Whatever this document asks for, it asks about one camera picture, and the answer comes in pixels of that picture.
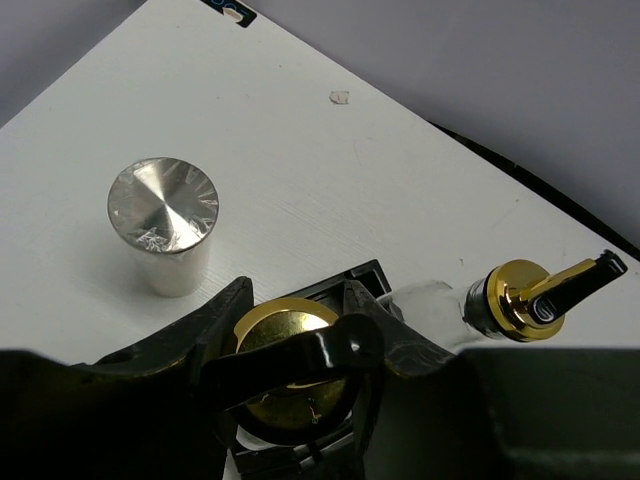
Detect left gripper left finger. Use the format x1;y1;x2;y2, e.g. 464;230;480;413
1;276;253;479

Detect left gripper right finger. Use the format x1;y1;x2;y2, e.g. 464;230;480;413
364;301;639;479

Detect dark sauce glass bottle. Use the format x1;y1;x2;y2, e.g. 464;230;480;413
378;250;628;353

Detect clear oil glass bottle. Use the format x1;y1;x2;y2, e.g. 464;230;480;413
197;297;384;446

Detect black three-compartment tray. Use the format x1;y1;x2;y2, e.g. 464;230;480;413
225;260;391;479

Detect silver-lid clear shaker jar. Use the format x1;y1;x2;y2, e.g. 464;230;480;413
107;157;220;297

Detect small tape scrap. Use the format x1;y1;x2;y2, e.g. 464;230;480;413
329;91;350;105

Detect left blue logo sticker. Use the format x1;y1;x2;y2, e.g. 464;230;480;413
202;0;257;28

